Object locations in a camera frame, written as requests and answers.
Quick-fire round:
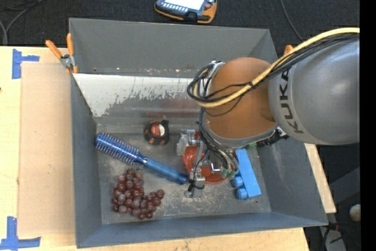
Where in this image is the red grape bunch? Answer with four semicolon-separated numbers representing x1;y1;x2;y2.
111;168;165;220

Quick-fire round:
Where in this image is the grey metal bin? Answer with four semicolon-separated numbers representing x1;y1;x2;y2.
68;18;329;249

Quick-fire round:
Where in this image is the brown cardboard board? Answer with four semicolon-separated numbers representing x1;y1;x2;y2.
16;62;78;239

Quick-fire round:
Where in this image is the blue round hairbrush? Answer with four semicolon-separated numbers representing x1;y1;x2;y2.
94;132;189;186

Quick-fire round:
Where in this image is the blue toy building brick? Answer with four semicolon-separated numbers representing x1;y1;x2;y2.
231;148;263;201

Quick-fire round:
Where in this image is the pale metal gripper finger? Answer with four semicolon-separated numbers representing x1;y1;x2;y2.
176;129;197;156
183;167;206;199

